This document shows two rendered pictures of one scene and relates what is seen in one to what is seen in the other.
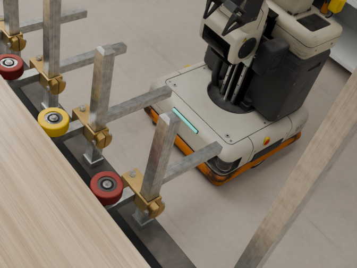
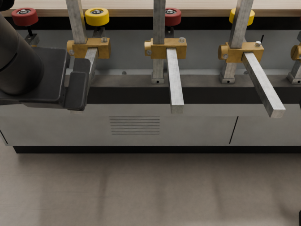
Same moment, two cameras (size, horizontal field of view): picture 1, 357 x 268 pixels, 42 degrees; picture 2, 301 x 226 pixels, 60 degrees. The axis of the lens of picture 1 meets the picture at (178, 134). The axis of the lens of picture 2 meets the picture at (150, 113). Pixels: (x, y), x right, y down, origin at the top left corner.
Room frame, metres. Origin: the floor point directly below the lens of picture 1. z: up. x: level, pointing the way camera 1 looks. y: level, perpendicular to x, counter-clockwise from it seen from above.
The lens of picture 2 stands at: (1.64, -0.08, 1.25)
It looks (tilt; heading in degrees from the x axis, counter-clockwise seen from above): 42 degrees down; 142
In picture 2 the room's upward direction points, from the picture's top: straight up
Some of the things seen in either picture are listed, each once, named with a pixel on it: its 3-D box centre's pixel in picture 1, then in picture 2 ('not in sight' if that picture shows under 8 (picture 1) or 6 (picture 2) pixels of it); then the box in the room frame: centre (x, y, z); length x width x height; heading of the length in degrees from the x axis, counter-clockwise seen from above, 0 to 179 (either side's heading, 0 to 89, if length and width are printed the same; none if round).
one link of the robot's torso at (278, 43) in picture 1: (243, 47); not in sight; (1.74, -0.16, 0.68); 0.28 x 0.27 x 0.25; 52
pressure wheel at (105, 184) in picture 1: (105, 196); (28, 26); (0.67, 0.13, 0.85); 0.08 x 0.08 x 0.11
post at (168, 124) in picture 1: (152, 181); not in sight; (0.73, 0.03, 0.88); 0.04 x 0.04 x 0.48; 52
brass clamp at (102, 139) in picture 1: (91, 127); (89, 48); (0.90, 0.24, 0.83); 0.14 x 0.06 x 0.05; 52
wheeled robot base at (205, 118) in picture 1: (227, 110); not in sight; (1.91, -0.21, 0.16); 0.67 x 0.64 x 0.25; 142
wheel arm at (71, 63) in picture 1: (68, 65); (171, 63); (1.13, 0.40, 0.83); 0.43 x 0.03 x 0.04; 142
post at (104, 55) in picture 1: (98, 117); (79, 31); (0.89, 0.22, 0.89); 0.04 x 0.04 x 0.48; 52
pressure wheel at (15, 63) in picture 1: (9, 76); (169, 26); (0.98, 0.52, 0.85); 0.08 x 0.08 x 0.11
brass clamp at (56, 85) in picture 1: (47, 75); (165, 48); (1.05, 0.44, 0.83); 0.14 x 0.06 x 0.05; 52
